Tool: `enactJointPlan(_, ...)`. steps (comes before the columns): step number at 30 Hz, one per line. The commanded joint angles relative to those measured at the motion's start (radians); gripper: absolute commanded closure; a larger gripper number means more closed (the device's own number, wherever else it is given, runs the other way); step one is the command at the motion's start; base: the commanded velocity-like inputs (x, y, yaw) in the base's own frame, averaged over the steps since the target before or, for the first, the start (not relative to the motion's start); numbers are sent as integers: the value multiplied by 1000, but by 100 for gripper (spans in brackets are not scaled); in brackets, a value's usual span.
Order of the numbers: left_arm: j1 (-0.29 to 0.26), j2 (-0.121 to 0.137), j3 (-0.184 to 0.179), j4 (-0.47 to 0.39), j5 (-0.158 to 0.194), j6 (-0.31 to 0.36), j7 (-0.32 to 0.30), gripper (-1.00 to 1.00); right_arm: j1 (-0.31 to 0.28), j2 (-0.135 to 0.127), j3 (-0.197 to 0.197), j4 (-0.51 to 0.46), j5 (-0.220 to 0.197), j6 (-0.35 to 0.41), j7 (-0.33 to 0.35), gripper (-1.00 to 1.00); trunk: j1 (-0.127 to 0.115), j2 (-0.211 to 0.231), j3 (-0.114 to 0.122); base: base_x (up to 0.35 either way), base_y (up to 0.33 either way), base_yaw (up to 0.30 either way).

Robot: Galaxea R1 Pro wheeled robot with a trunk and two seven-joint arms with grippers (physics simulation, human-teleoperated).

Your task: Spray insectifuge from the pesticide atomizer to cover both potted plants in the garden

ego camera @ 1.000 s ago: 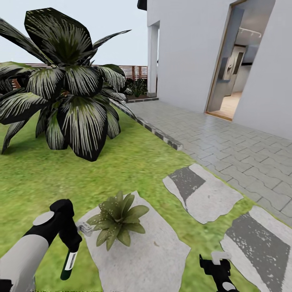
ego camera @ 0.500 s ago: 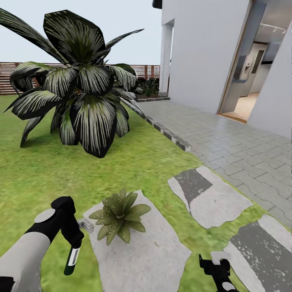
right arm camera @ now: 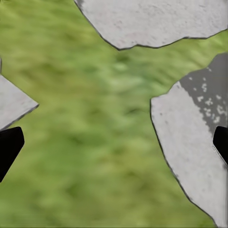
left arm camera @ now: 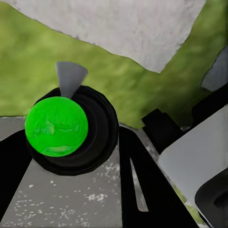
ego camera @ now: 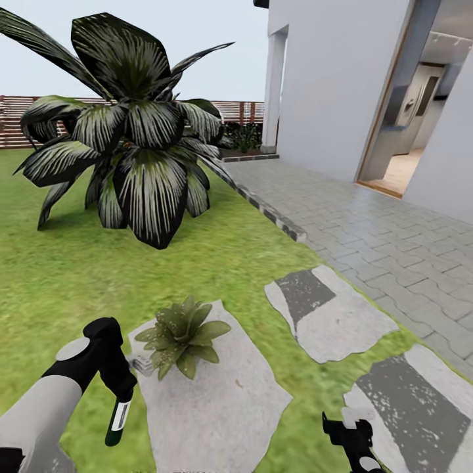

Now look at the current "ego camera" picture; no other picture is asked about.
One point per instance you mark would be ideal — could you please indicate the fixed window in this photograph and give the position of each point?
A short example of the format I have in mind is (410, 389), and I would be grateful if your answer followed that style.
(435, 45)

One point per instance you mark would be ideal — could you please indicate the insectifuge atomizer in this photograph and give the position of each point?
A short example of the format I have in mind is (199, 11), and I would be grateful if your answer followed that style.
(118, 419)

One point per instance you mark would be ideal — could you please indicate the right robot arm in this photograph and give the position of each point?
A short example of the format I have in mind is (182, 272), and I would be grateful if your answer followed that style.
(354, 433)

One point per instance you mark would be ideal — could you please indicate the pot plant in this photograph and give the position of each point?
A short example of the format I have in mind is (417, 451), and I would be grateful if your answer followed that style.
(180, 337)

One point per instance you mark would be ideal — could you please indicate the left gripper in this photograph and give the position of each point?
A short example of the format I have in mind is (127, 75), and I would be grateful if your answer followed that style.
(119, 379)

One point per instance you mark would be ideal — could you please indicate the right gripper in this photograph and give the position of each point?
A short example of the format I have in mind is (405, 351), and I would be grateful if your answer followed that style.
(339, 435)

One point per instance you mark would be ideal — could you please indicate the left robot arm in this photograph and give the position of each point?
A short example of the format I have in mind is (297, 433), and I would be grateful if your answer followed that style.
(30, 430)

